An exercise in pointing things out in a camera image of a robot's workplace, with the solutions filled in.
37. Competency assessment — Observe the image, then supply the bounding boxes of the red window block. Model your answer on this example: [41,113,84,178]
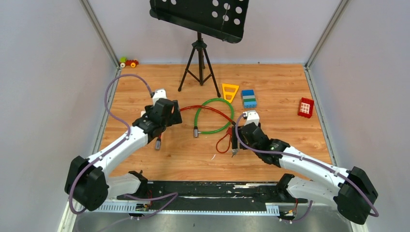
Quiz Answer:
[297,97,314,118]

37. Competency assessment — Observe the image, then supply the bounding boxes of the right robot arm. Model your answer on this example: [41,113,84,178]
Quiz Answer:
[233,122,380,225]

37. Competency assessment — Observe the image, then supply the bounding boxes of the toy car red green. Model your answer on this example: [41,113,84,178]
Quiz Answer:
[119,57,139,68]

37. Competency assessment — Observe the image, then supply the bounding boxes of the thick red cable lock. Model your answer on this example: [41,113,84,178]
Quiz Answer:
[155,105,235,150]

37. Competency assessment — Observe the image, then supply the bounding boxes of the yellow triangular plastic piece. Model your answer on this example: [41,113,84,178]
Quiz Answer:
[222,83,239,103]

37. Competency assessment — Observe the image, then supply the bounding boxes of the black music stand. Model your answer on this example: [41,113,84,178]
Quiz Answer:
[149,0,249,97]

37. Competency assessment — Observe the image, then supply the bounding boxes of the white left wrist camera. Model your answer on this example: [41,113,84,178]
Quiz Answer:
[152,88,167,105]

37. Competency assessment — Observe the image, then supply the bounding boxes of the green cable lock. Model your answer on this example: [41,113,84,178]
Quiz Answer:
[193,98,234,138]

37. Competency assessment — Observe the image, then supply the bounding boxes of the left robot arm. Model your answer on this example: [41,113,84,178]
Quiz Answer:
[64,98,182,211]

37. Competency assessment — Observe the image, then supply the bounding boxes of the small key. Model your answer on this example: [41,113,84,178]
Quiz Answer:
[231,149,239,158]

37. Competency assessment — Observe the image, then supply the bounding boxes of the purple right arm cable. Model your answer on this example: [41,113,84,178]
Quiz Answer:
[234,112,380,224]

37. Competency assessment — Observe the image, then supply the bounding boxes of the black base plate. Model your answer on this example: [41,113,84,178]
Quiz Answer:
[117,181,307,212]

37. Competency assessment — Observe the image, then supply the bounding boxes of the blue green stacked blocks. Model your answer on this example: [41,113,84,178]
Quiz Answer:
[241,89,257,109]

